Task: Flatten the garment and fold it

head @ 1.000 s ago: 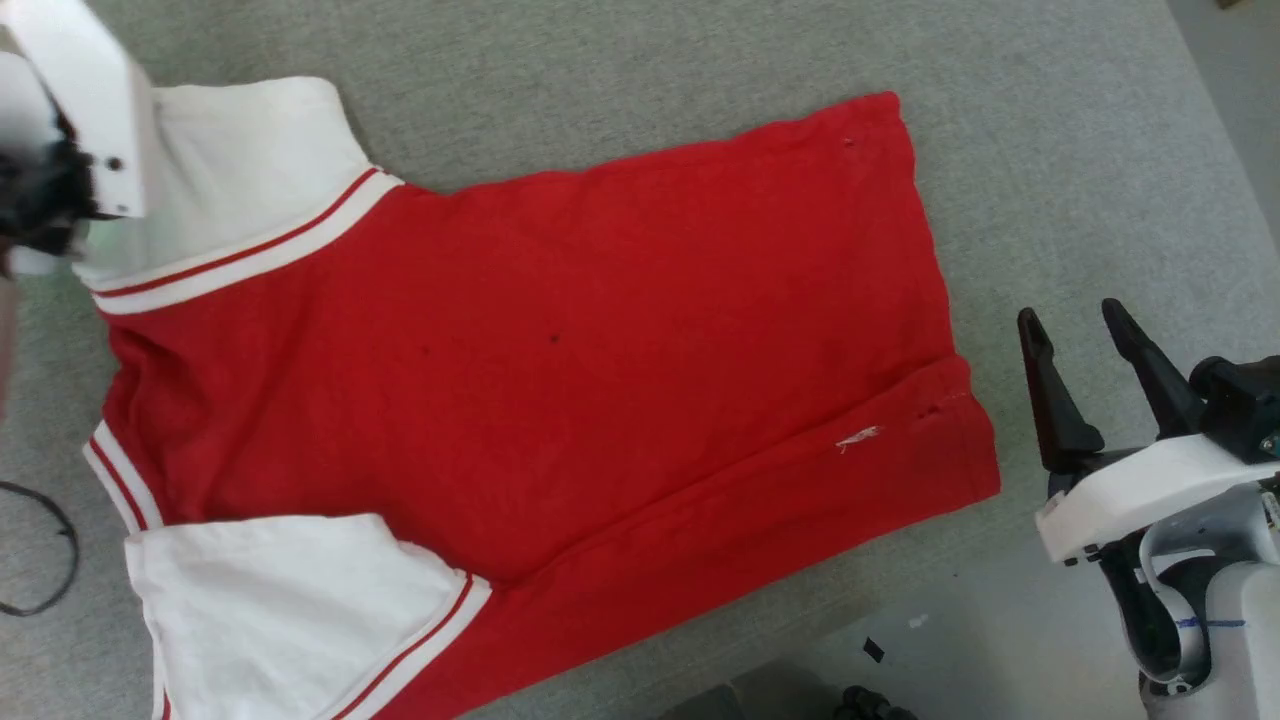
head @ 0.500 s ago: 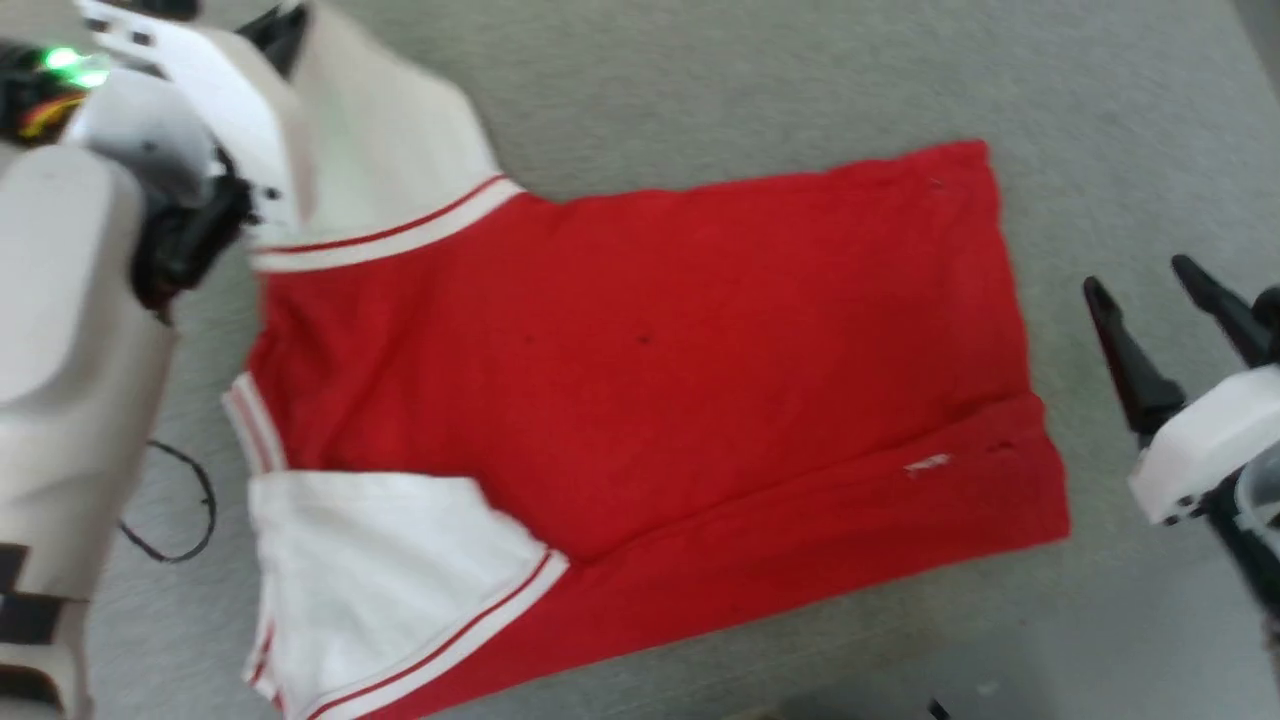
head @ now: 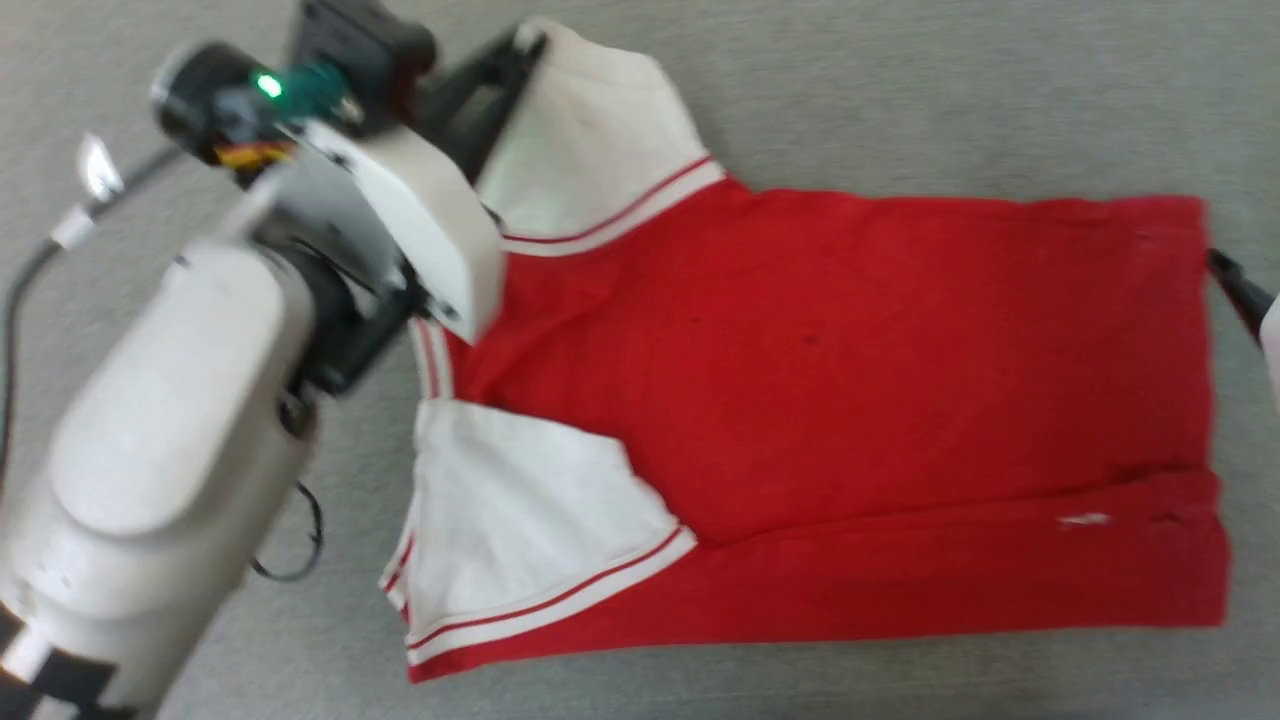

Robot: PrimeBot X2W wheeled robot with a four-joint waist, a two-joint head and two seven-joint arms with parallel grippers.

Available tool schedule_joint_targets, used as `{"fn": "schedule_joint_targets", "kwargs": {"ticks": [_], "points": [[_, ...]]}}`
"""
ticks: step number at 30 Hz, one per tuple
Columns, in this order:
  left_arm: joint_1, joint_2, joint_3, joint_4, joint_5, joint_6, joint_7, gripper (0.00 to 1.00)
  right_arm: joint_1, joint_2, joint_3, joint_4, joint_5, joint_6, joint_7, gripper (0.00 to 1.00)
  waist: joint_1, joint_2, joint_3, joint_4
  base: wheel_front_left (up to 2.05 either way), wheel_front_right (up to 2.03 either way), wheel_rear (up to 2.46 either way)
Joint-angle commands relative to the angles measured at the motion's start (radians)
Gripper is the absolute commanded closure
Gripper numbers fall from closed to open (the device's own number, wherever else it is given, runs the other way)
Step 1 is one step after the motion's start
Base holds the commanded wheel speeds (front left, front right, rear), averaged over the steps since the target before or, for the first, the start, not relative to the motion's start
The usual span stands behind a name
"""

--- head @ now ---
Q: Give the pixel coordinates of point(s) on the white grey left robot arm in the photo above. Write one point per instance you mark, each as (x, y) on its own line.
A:
(150, 430)

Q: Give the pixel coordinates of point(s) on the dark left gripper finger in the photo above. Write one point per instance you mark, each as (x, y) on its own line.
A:
(475, 65)
(495, 125)

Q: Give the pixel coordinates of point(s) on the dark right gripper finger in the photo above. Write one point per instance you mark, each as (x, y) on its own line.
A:
(1240, 290)

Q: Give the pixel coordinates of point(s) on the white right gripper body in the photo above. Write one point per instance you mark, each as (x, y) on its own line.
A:
(1270, 350)

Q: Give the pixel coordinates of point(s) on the grey fabric sofa cushion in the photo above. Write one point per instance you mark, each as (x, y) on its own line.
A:
(900, 90)

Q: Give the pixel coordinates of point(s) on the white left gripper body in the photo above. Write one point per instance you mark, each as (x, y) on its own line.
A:
(430, 220)

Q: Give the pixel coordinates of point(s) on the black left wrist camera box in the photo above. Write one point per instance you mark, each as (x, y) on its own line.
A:
(370, 50)

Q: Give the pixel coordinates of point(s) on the red and white shirt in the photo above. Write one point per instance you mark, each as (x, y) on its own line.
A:
(850, 380)

